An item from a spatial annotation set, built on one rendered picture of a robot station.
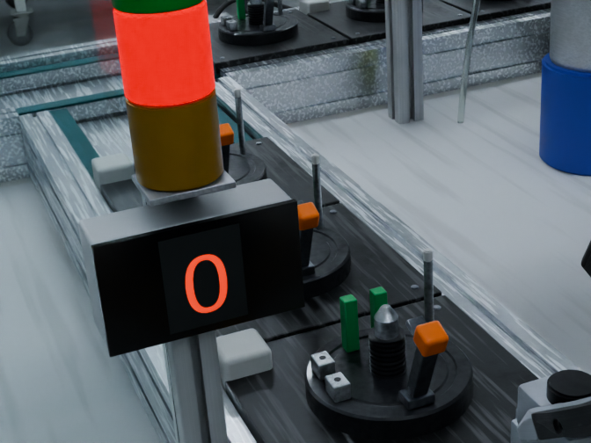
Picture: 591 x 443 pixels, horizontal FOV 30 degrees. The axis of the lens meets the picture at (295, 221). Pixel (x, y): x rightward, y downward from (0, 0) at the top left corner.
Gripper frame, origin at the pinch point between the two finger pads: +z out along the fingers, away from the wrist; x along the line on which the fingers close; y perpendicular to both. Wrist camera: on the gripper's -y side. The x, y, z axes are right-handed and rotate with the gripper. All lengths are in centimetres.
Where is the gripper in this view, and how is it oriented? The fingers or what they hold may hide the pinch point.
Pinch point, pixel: (566, 405)
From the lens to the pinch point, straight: 68.6
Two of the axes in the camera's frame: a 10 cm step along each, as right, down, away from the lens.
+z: -2.7, 2.3, 9.4
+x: 9.2, -2.2, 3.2
